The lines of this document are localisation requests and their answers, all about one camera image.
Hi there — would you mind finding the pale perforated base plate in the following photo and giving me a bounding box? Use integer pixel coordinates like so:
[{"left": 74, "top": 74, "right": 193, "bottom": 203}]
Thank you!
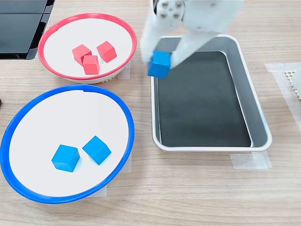
[{"left": 284, "top": 69, "right": 301, "bottom": 102}]

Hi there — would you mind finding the steel tray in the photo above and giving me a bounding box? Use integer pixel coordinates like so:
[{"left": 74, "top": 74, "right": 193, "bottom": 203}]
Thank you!
[{"left": 150, "top": 34, "right": 273, "bottom": 153}]

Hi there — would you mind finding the black glossy device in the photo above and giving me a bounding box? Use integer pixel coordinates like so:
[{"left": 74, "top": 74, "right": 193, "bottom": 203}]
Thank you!
[{"left": 0, "top": 0, "right": 56, "bottom": 60}]

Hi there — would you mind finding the red-rimmed white plate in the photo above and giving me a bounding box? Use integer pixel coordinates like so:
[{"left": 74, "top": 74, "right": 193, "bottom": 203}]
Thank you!
[{"left": 37, "top": 13, "right": 138, "bottom": 85}]

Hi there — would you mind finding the small red cube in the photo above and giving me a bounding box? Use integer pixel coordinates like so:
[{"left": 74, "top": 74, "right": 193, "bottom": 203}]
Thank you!
[
  {"left": 96, "top": 40, "right": 118, "bottom": 64},
  {"left": 71, "top": 44, "right": 92, "bottom": 64},
  {"left": 82, "top": 55, "right": 100, "bottom": 75}
]

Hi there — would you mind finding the blue-rimmed white plate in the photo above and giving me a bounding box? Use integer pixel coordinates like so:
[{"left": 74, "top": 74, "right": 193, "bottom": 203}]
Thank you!
[{"left": 0, "top": 84, "right": 135, "bottom": 204}]

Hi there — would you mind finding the translucent tape strip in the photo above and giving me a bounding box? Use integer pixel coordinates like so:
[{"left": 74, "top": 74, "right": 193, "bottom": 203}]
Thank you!
[
  {"left": 230, "top": 153, "right": 259, "bottom": 170},
  {"left": 83, "top": 185, "right": 108, "bottom": 198},
  {"left": 251, "top": 150, "right": 273, "bottom": 170},
  {"left": 119, "top": 153, "right": 133, "bottom": 174},
  {"left": 117, "top": 63, "right": 131, "bottom": 80}
]

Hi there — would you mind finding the black tray mat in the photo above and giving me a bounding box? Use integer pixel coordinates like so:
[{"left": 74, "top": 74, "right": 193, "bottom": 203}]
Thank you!
[{"left": 156, "top": 51, "right": 252, "bottom": 148}]

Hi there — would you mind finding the small blue cube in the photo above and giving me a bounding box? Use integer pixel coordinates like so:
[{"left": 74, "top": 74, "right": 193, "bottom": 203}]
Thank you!
[
  {"left": 51, "top": 144, "right": 80, "bottom": 173},
  {"left": 82, "top": 135, "right": 112, "bottom": 166},
  {"left": 147, "top": 50, "right": 172, "bottom": 79}
]

